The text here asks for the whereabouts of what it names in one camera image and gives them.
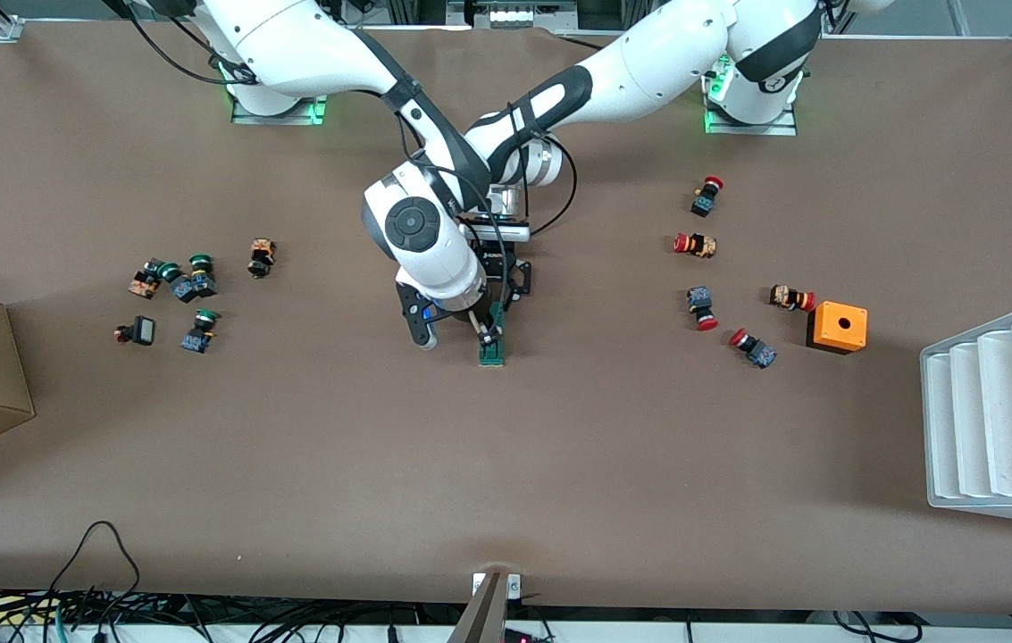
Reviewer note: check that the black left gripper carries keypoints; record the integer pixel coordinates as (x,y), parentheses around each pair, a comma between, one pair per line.
(494,258)

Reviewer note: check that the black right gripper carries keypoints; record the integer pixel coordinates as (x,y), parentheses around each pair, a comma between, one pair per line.
(480,306)

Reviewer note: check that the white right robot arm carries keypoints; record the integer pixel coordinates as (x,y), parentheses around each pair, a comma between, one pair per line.
(421,232)

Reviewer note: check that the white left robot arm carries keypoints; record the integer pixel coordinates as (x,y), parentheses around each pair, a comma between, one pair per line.
(648,71)

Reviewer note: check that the red mushroom button orange base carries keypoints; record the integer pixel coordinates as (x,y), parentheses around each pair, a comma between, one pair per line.
(696,245)
(791,297)

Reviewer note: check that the red mushroom button blue base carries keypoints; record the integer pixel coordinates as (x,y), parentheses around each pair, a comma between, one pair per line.
(702,305)
(706,198)
(754,348)

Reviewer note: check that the black device white lights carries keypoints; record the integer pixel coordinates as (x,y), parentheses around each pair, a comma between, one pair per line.
(510,13)

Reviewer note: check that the green pushbutton blue base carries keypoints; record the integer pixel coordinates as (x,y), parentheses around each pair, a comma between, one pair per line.
(200,332)
(179,286)
(203,277)

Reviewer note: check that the black power supply box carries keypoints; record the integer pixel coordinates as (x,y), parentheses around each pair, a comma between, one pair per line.
(523,637)

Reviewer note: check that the white stepped tray rack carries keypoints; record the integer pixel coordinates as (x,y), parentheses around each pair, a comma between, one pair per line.
(997,420)

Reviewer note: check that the aluminium camera post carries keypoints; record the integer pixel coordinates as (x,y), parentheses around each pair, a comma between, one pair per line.
(483,616)

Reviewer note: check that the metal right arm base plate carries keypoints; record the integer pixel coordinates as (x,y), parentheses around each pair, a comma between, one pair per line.
(278,116)

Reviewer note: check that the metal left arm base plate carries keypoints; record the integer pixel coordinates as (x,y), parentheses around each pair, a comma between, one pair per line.
(782,125)

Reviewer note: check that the orange button enclosure box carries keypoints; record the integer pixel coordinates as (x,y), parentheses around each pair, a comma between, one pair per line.
(838,329)

